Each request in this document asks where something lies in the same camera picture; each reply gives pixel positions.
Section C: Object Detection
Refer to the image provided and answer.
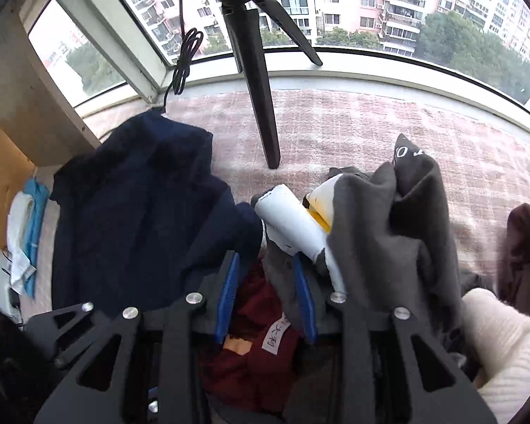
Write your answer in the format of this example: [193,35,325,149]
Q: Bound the grey garment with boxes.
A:
[265,135,464,341]

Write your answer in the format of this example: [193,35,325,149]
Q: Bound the beige knit sweater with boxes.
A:
[461,288,530,424]

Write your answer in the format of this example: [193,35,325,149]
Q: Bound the pine wood panel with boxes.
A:
[0,121,37,250]

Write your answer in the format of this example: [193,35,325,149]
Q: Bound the brown garment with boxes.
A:
[497,190,530,319]

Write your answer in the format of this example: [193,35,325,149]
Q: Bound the black tripod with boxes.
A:
[212,0,323,169]

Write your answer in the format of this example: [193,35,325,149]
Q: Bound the dark red garment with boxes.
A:
[199,260,301,416]

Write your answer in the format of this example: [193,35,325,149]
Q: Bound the navy blue pants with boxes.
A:
[51,110,266,319]

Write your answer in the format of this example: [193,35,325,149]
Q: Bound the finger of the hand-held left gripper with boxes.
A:
[22,301,116,372]

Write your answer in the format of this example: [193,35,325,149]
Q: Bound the white folded cloth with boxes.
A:
[6,194,38,292]

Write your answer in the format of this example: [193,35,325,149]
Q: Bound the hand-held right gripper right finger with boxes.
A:
[291,256,497,424]

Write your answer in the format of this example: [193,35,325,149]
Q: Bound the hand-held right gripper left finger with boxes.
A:
[34,251,241,424]

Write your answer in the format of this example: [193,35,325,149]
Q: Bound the black ring light cable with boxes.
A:
[159,0,213,113]

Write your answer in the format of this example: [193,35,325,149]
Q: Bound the light wooden board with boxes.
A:
[0,0,102,167]

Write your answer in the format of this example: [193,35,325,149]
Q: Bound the blue folded blanket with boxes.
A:
[22,179,49,299]

